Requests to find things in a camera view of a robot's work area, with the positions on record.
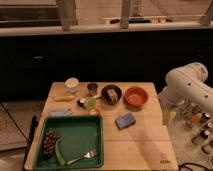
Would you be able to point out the bottles on floor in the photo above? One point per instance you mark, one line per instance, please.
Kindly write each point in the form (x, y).
(198, 123)

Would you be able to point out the dark metal cup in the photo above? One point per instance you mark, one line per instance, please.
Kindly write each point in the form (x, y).
(92, 89)

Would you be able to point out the blue sponge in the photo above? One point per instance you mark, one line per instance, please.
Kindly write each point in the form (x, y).
(125, 121)

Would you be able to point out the brown block in bowl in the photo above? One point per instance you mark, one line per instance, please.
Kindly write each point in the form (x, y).
(112, 95)

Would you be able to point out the green cup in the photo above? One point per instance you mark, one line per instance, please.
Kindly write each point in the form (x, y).
(90, 103)

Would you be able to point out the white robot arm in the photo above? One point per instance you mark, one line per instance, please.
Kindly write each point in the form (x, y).
(186, 83)

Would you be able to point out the silver fork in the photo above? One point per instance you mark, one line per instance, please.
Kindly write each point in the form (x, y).
(88, 155)

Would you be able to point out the light blue cloth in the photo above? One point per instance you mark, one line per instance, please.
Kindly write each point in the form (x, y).
(60, 112)

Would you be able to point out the red apple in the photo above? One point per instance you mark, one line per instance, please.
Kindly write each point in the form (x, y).
(94, 111)

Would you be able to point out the small black white object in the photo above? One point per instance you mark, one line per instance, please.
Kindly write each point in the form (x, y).
(81, 102)

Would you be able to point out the black bowl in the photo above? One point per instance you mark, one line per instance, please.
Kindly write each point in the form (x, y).
(105, 95)

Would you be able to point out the bunch of dark grapes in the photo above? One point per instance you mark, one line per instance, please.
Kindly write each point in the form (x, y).
(49, 144)

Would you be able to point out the orange bowl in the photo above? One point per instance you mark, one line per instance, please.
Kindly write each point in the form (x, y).
(135, 96)

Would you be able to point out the green plastic tray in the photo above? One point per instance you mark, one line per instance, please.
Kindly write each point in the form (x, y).
(77, 136)

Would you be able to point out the white cup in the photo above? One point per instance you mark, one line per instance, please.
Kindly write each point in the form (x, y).
(72, 84)

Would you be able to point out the wooden table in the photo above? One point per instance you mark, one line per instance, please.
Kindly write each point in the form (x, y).
(143, 146)

